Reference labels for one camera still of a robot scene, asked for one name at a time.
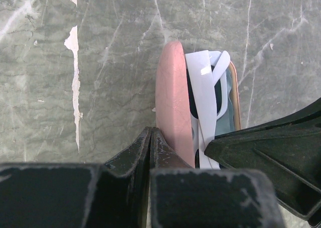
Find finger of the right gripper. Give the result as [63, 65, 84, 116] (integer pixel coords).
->
[205, 99, 320, 225]

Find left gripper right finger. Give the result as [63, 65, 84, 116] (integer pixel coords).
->
[150, 128, 284, 227]

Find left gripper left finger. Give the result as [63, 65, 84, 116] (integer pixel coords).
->
[1, 127, 152, 227]

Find pink glasses case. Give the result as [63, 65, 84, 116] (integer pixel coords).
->
[155, 41, 241, 168]

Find white sunglasses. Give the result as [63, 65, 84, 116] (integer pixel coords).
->
[185, 50, 230, 169]

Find light blue cleaning cloth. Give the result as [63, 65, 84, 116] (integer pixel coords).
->
[215, 70, 236, 138]

